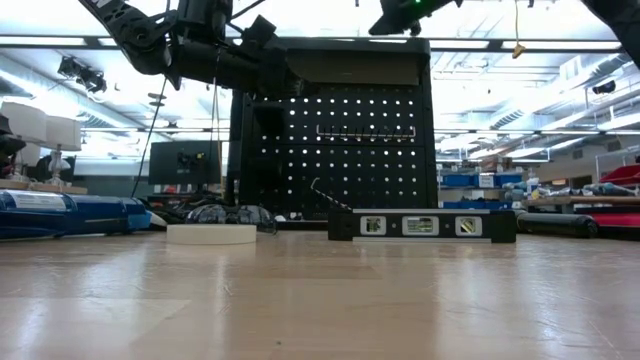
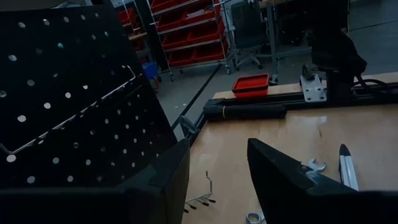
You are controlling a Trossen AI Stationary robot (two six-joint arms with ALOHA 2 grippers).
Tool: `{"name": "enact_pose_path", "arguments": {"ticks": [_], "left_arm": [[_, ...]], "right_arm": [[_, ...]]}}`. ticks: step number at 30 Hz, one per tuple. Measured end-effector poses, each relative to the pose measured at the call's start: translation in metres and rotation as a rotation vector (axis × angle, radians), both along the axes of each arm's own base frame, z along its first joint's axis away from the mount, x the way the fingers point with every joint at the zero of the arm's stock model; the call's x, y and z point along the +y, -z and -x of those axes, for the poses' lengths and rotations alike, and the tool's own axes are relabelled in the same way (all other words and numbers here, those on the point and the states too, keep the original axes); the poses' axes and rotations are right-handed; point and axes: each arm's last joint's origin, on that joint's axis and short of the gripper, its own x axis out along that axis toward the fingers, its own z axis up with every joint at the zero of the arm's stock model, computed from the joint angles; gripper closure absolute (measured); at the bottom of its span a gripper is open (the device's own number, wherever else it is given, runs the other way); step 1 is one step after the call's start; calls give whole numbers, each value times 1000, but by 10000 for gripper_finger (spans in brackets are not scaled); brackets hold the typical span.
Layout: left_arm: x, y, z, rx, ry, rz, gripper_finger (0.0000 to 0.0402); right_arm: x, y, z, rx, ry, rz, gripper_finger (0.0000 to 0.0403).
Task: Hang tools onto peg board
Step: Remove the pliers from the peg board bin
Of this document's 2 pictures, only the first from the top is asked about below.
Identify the white tape roll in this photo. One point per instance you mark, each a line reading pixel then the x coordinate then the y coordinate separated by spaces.
pixel 210 234

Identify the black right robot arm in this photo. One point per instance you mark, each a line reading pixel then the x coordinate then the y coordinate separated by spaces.
pixel 625 20

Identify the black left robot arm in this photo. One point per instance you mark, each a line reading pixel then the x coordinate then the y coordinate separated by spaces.
pixel 130 30

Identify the wooden shelf board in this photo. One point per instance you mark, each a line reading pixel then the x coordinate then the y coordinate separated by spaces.
pixel 50 189

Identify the black pegboard cart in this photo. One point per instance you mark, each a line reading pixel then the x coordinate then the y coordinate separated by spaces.
pixel 350 65

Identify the black computer monitor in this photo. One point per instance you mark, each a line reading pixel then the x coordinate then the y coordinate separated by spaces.
pixel 165 165

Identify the blue storage bin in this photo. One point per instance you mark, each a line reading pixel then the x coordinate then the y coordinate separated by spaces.
pixel 457 180
pixel 455 205
pixel 488 205
pixel 508 180

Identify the black work gloves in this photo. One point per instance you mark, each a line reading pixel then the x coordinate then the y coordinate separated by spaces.
pixel 175 215

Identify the white shade table lamp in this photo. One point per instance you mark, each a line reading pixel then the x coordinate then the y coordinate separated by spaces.
pixel 62 132
pixel 22 122

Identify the blue caulking gun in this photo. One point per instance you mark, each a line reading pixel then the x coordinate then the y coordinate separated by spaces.
pixel 75 215

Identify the wooden workbench top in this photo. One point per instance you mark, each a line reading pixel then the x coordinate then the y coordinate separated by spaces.
pixel 575 201

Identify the black cylindrical flashlight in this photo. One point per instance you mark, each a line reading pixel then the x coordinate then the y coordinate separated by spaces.
pixel 555 224

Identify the red tilted storage bin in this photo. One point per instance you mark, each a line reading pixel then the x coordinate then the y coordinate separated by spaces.
pixel 622 176

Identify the red plastic bin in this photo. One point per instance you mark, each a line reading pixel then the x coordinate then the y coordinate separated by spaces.
pixel 620 220

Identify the black aluminium table frame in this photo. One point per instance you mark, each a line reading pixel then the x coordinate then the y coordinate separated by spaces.
pixel 300 225

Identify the black ceiling camera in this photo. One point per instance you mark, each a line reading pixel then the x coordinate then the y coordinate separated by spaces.
pixel 604 88

